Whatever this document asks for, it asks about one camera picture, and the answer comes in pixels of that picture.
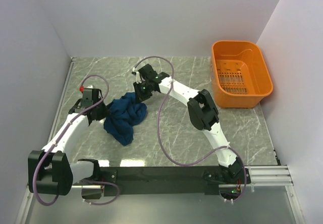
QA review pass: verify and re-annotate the blue t shirt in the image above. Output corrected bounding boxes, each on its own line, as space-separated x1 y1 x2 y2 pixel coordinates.
103 92 147 146

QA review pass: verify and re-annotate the orange plastic basket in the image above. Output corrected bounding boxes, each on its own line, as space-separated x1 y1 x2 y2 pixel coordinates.
210 40 273 108

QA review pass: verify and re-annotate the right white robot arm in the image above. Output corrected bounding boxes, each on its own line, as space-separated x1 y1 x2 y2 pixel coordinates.
132 64 247 184

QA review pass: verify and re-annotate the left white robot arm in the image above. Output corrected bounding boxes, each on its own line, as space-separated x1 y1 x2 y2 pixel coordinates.
27 87 110 196

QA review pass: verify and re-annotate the black base beam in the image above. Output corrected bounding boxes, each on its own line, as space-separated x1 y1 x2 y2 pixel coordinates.
100 166 251 195

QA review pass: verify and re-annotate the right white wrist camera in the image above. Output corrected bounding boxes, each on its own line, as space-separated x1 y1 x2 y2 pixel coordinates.
132 67 142 84

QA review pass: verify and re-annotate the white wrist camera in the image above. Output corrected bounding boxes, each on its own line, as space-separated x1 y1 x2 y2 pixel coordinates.
79 86 99 102
132 67 142 84

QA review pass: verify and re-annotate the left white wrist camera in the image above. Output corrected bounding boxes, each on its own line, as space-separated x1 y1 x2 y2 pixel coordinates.
79 86 99 102

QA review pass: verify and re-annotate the aluminium rail frame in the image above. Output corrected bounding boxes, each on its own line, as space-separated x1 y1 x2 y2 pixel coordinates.
15 57 306 224

